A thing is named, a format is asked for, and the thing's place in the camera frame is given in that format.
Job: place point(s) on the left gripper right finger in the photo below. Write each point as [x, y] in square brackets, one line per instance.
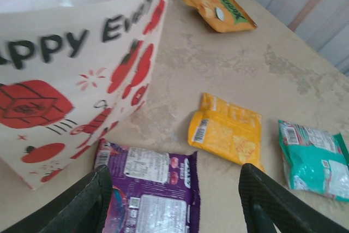
[261, 189]

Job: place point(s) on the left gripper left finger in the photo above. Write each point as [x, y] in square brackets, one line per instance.
[68, 203]

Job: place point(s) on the yellow snack packet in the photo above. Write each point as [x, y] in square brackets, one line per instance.
[218, 134]

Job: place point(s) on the orange Krax snack packet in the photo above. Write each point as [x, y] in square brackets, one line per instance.
[210, 20]

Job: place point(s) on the white paper bag red print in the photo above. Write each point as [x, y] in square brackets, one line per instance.
[68, 80]

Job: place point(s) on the teal snack packet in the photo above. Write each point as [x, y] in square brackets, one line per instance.
[313, 167]

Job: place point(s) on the purple snack packet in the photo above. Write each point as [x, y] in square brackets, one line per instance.
[152, 184]

